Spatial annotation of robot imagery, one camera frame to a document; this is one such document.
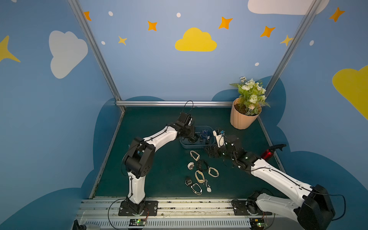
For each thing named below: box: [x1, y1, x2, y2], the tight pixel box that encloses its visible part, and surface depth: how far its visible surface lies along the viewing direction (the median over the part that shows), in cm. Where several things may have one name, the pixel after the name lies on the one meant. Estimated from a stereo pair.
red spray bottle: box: [260, 143, 287, 161], surface depth 86 cm
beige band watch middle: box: [195, 170, 206, 184], surface depth 85 cm
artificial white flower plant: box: [229, 76, 271, 116], surface depth 97 cm
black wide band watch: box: [187, 133, 200, 144], surface depth 101 cm
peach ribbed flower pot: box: [230, 97, 263, 130], surface depth 101 cm
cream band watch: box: [207, 166, 219, 178], surface depth 88 cm
